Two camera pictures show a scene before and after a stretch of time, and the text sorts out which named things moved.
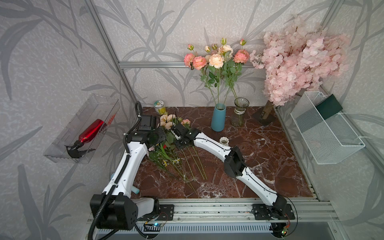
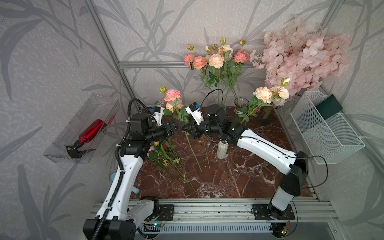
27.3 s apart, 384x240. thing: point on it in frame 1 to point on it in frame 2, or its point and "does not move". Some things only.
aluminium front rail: x=233 y=212 does not move
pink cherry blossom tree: x=297 y=56 does not move
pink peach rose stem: x=192 y=60 does not move
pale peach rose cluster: x=167 y=121 to x=266 y=96
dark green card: x=329 y=106 does not move
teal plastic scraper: x=134 y=189 does not move
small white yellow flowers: x=164 y=163 does not move
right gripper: x=178 y=146 to x=194 y=132
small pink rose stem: x=187 y=122 to x=173 y=99
